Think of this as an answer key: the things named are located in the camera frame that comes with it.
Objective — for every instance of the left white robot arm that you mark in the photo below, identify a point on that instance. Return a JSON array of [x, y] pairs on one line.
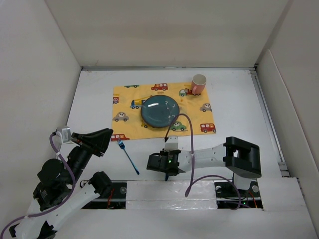
[[53, 199]]

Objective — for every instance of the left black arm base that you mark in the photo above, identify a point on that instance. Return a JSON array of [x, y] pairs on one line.
[[114, 199]]

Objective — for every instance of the blue metal fork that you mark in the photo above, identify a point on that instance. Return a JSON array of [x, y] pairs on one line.
[[122, 146]]

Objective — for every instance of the yellow car print cloth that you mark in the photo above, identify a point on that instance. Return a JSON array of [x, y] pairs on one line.
[[127, 121]]

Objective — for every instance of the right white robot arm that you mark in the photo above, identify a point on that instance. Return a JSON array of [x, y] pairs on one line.
[[239, 156]]

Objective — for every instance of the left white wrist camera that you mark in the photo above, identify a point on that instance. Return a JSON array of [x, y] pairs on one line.
[[63, 135]]

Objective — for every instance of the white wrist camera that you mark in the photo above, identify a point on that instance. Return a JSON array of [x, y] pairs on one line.
[[171, 143], [63, 135]]

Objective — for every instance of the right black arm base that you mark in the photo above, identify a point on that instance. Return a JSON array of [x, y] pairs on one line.
[[227, 197]]

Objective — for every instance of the teal ceramic plate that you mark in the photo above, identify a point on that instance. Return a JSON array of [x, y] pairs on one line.
[[159, 111]]

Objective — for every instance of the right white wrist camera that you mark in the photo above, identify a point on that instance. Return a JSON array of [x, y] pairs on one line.
[[171, 143]]

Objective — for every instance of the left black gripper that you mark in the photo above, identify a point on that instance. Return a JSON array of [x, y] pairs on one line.
[[94, 141]]

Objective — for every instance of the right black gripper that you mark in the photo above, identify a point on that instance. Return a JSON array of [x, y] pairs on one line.
[[164, 153]]

